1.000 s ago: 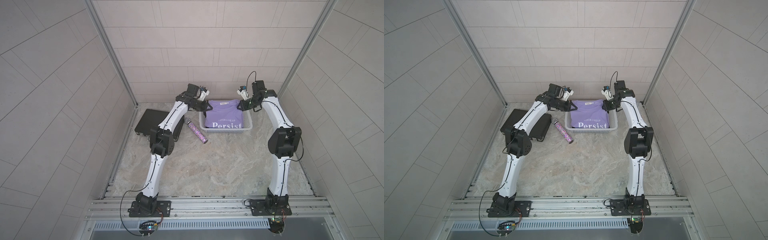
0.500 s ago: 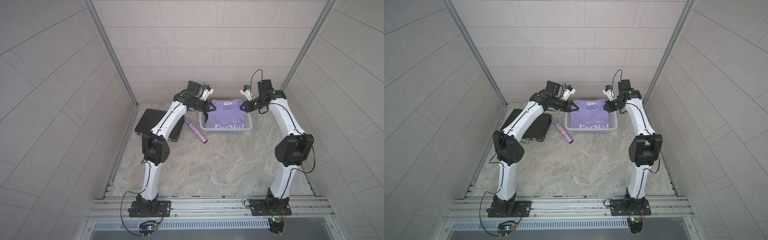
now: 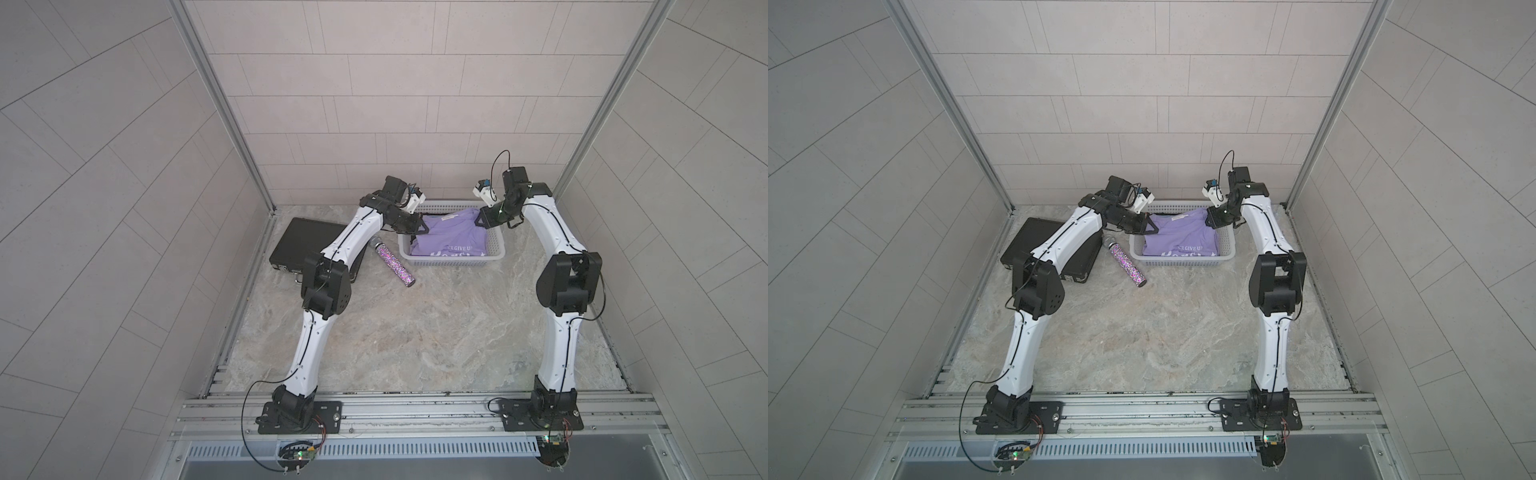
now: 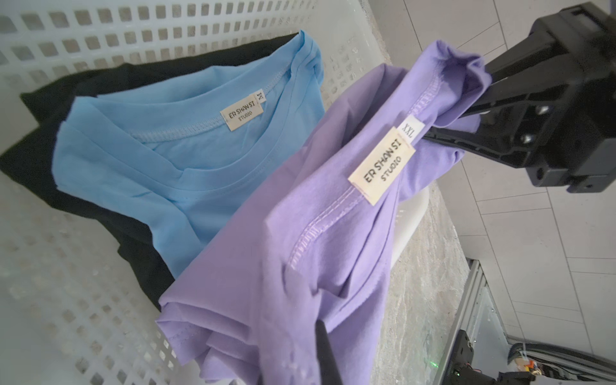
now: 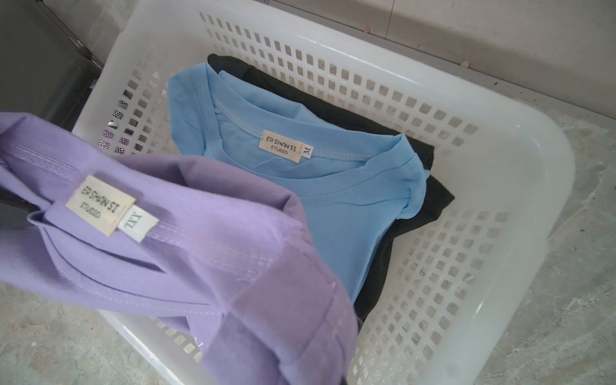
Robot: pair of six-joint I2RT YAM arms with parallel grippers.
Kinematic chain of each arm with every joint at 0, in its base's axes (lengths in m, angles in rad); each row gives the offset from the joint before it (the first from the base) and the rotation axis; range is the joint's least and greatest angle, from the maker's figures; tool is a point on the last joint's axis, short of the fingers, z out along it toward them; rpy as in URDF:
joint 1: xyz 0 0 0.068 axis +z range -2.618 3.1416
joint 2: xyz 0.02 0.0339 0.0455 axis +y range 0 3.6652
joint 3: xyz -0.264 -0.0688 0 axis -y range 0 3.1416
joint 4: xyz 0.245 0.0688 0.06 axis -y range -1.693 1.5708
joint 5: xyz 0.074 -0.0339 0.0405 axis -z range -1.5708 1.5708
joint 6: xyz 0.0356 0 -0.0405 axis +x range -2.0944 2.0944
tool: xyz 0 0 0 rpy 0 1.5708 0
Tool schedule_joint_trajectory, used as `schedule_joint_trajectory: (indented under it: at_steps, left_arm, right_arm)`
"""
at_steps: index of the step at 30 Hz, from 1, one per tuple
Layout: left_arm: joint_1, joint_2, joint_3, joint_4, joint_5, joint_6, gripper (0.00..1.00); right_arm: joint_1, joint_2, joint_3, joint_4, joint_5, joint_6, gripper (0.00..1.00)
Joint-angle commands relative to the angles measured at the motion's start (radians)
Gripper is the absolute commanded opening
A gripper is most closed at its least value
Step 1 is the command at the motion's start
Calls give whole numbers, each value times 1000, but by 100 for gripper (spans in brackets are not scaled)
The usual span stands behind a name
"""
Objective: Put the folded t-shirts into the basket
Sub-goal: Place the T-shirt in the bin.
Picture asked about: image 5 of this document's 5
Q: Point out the light blue t-shirt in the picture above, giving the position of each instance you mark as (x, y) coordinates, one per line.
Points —
(352, 185)

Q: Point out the purple t-shirt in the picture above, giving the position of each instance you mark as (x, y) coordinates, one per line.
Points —
(213, 251)

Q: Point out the black t-shirt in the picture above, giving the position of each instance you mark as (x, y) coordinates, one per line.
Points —
(437, 196)

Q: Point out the white plastic basket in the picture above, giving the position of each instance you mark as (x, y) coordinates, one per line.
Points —
(453, 285)

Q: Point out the black closed laptop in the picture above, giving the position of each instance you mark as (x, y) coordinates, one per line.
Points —
(45, 70)

